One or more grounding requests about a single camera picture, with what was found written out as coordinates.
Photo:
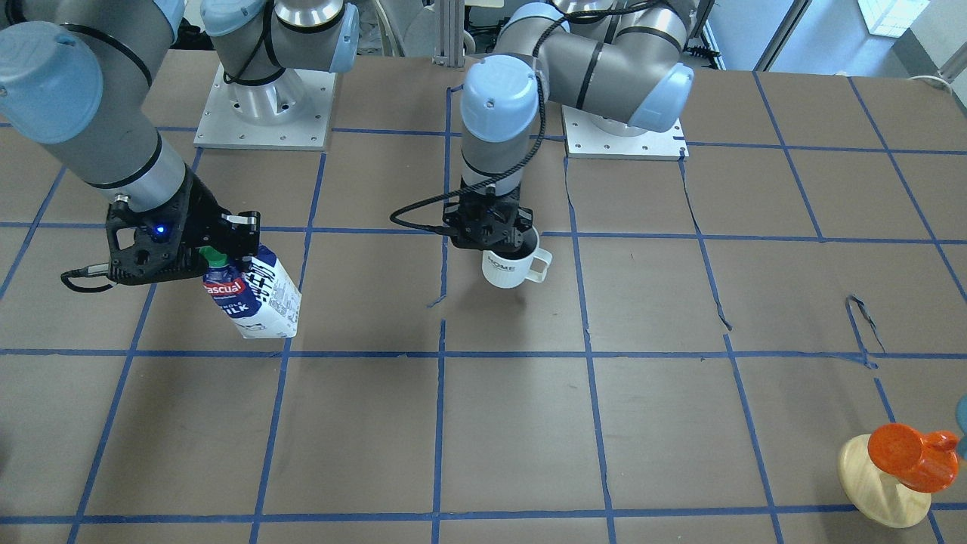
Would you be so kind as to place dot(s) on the aluminium frame post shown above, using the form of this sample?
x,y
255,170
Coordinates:
x,y
449,50

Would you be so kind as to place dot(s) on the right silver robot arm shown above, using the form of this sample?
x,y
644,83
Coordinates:
x,y
75,75

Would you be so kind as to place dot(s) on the orange cup on stand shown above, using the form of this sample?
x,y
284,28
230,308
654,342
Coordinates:
x,y
925,463

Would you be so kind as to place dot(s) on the grey blue cup on stand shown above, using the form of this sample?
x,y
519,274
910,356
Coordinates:
x,y
960,415

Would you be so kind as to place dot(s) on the blue white milk carton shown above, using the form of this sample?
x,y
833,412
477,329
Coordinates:
x,y
262,302

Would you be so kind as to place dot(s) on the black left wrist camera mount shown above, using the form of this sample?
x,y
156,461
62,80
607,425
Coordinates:
x,y
464,227

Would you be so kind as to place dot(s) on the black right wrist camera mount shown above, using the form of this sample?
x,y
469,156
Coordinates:
x,y
145,247

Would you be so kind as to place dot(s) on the white ribbed mug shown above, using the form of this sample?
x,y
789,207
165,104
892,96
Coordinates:
x,y
508,270

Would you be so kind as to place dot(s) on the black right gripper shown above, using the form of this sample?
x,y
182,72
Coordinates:
x,y
199,214

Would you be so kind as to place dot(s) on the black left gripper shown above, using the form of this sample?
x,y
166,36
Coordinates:
x,y
521,236

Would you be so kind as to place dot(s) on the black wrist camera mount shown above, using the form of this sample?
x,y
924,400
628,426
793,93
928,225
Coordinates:
x,y
145,247
464,227

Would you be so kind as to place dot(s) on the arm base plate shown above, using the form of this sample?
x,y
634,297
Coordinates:
x,y
292,113
591,136

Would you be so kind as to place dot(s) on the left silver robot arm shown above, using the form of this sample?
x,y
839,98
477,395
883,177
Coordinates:
x,y
616,59

